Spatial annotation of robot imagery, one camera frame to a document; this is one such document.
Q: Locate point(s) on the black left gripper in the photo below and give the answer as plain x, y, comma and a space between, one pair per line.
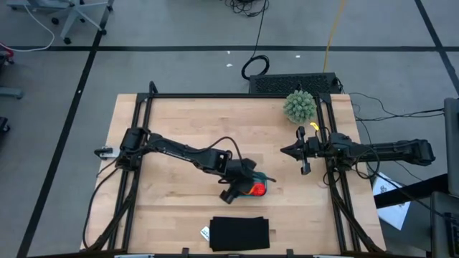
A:
240, 172

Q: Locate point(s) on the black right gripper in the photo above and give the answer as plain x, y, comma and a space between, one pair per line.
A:
313, 147

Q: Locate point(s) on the red toy bell pepper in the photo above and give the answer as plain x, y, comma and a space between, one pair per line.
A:
259, 190

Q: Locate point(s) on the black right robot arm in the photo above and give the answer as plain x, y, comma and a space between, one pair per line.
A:
383, 150

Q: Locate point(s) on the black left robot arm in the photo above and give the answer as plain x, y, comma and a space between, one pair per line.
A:
179, 150

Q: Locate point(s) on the teal plastic container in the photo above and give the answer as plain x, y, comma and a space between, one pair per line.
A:
263, 176

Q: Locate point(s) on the green artificial succulent plant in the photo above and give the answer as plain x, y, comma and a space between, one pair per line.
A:
300, 106

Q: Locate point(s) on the black folded cloth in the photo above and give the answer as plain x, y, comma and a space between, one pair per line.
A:
239, 233

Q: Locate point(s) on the black keyboard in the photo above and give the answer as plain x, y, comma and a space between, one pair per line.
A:
294, 83

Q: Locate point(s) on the small white tag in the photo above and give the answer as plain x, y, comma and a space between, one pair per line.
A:
205, 233

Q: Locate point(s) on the white paper sheet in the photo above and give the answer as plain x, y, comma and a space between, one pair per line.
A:
392, 211

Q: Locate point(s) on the grey cabinet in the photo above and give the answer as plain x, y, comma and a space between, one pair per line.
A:
452, 143

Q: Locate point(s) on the grey office chair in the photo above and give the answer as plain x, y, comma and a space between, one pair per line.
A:
77, 12

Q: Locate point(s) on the black metal table frame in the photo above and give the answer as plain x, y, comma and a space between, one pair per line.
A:
233, 96

